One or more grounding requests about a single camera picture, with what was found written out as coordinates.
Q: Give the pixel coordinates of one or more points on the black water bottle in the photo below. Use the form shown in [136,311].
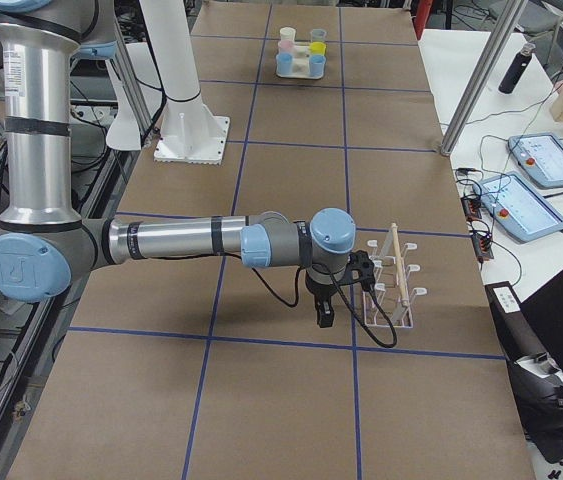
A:
[517,68]

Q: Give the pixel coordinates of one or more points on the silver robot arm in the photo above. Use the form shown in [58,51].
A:
[45,244]

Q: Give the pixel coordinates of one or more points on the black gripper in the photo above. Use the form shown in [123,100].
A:
[319,291]

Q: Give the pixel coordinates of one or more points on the light blue plastic cup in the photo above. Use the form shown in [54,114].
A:
[284,64]

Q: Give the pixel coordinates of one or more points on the grey plastic cup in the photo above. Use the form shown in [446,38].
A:
[318,35]

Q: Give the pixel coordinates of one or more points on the near teach pendant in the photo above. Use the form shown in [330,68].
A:
[518,207]

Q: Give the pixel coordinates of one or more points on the pink plastic cup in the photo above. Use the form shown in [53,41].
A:
[286,46]

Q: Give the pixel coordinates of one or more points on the yellow plastic cup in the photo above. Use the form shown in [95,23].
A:
[317,48]

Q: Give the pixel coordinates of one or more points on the far teach pendant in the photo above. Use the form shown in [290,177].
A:
[540,156]

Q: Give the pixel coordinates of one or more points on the cream serving tray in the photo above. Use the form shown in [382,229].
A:
[300,64]

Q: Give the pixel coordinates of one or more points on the white wire cup rack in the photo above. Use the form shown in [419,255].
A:
[392,274]

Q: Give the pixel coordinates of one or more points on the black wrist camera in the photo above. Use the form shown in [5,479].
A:
[362,270]

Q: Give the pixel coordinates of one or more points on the black monitor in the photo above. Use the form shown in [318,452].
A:
[531,334]

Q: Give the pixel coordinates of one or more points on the teach pendant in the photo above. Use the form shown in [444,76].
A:
[518,207]
[540,156]

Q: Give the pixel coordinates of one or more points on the aluminium frame post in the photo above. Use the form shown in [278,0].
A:
[491,52]

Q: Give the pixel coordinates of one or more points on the cream plastic cup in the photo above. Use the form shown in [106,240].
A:
[287,34]

